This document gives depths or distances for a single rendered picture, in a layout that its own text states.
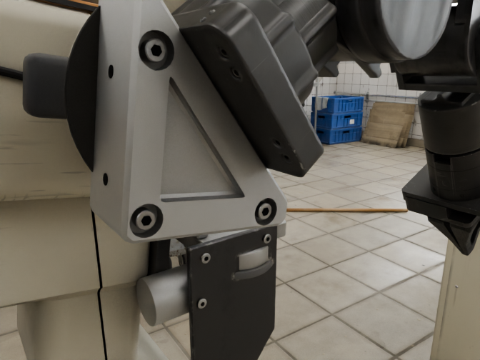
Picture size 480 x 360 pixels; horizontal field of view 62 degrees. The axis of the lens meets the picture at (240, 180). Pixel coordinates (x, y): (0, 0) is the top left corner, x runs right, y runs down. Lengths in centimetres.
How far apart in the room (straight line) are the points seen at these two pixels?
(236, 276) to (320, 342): 124
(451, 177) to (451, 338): 75
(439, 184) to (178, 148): 32
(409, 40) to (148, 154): 17
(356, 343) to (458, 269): 67
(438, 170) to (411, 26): 21
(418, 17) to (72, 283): 32
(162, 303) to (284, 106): 24
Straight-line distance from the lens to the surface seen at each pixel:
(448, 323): 113
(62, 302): 39
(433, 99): 41
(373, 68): 29
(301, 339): 161
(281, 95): 17
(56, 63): 21
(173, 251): 192
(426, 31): 28
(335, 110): 534
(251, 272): 39
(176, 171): 19
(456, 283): 108
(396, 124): 550
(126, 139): 18
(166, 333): 164
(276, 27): 20
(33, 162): 27
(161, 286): 37
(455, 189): 45
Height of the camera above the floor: 97
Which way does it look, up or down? 16 degrees down
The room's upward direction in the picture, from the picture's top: straight up
